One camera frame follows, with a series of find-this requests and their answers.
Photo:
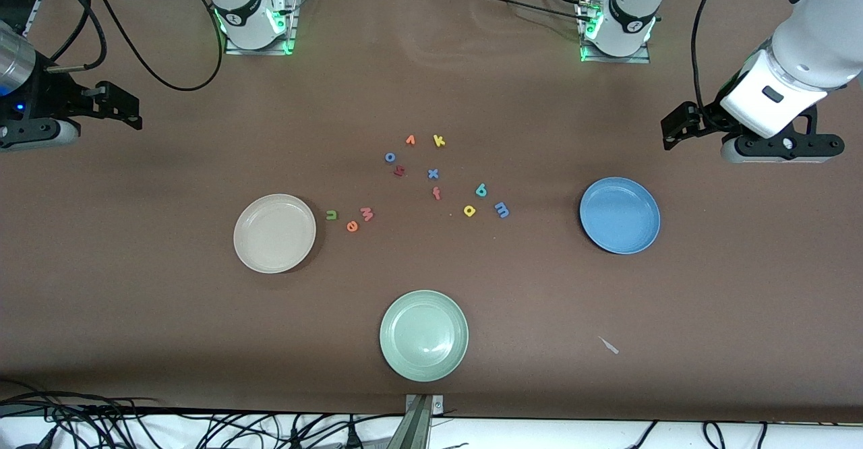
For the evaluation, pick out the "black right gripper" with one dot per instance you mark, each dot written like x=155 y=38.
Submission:
x=55 y=93

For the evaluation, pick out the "blue foam letter m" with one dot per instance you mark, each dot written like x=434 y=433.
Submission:
x=502 y=210

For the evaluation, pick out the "teal foam letter b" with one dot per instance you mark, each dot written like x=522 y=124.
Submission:
x=483 y=187

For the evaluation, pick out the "pink foam letter w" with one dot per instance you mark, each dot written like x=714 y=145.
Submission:
x=367 y=214

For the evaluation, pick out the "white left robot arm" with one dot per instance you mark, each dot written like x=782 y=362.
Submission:
x=809 y=51

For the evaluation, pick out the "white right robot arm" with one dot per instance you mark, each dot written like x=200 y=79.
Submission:
x=249 y=11

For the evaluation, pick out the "blue round plate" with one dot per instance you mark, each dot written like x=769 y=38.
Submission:
x=620 y=215

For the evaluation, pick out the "brown table cover sheet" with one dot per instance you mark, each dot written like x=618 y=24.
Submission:
x=135 y=301

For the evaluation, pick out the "beige round plate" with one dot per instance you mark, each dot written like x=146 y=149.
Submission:
x=274 y=233

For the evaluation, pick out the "small white paper scrap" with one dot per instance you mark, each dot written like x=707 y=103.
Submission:
x=610 y=346

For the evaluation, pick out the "green round plate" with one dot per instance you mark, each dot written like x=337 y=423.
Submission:
x=423 y=336

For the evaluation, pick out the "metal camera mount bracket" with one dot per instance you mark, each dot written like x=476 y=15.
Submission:
x=418 y=429

